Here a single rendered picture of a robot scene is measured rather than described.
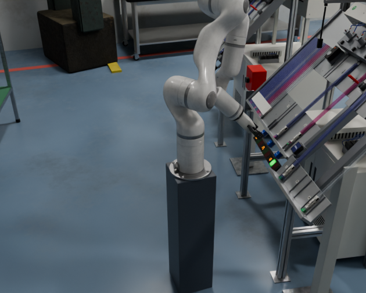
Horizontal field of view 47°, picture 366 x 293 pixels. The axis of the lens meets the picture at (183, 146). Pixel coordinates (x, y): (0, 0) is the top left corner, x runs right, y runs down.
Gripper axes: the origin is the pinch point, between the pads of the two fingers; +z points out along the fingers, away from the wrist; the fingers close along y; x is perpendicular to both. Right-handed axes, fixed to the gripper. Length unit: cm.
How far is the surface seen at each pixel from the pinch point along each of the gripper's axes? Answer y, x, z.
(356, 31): -12, 65, 4
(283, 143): 7.4, 5.2, 10.2
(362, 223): 21, 4, 71
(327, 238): 46, -7, 34
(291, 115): -5.7, 16.8, 10.2
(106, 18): -341, -69, -44
